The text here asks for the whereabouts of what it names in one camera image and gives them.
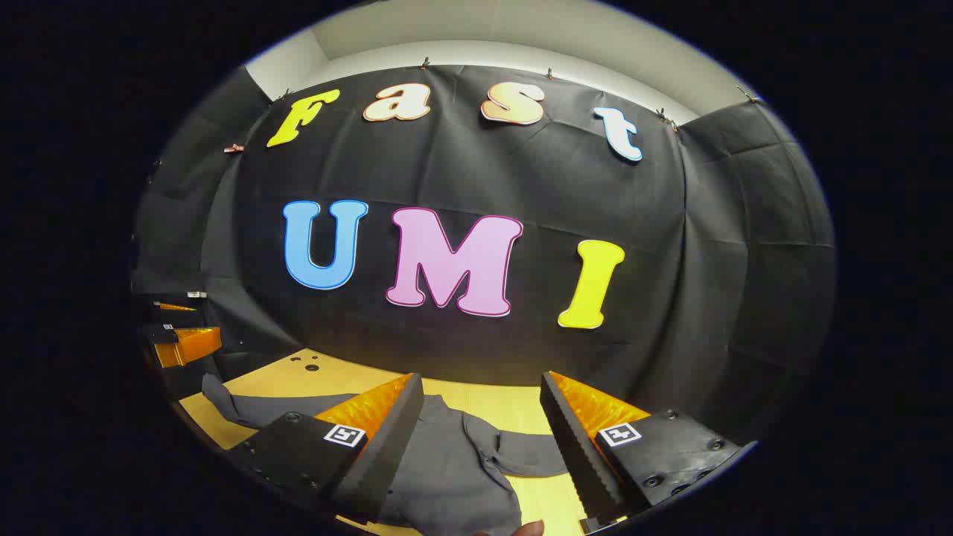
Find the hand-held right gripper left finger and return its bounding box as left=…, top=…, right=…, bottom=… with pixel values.
left=227, top=372, right=425, bottom=522

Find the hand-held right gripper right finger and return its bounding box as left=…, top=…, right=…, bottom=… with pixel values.
left=540, top=371, right=745, bottom=526

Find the grey shirt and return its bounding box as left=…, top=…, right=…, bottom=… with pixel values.
left=201, top=372, right=574, bottom=536

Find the black backdrop cloth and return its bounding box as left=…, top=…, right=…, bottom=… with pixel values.
left=130, top=63, right=838, bottom=447

